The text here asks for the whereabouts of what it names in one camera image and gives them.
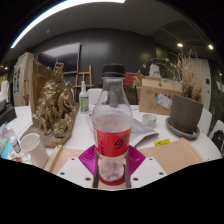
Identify dried plant in grey pot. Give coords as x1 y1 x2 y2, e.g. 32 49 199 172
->
169 49 204 134

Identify beige canvas table mat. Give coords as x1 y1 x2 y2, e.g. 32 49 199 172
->
43 137 205 189

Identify white ceramic mug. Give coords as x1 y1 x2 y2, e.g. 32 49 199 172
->
19 132 49 169

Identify folded newspaper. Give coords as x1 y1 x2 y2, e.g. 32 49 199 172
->
85 109 160 148

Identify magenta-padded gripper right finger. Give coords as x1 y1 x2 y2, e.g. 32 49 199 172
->
125 144 169 190

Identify white spray bottle green label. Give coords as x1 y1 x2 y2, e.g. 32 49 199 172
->
78 79 90 114

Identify grey plant saucer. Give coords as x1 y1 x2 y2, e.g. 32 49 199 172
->
165 116 201 140

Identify brown cardboard box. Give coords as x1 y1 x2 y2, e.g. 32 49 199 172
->
138 76 183 117

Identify white cabinet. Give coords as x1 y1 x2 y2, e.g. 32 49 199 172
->
12 52 35 108

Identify wooden easel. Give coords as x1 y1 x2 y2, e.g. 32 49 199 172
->
73 64 94 99

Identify black backpack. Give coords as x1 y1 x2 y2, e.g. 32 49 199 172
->
210 129 224 153

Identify white plastic chair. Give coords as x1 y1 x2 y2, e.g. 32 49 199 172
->
87 88 104 108
208 119 224 158
198 107 213 136

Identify white plaster figure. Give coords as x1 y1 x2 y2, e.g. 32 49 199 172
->
148 63 162 78

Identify small glass jar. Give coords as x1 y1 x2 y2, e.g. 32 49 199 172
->
141 113 158 129

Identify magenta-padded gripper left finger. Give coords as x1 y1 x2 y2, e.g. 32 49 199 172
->
57 144 100 190

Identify red box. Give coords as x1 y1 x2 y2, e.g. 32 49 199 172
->
123 72 139 87

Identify clear bottle with red label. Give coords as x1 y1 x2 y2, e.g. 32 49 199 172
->
91 63 134 184

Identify golden sculpture on wooden board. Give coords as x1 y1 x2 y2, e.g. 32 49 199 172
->
21 59 80 148

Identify yellow tag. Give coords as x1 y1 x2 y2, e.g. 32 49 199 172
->
153 138 172 147

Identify black wall screen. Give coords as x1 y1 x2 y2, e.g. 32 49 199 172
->
36 42 82 75

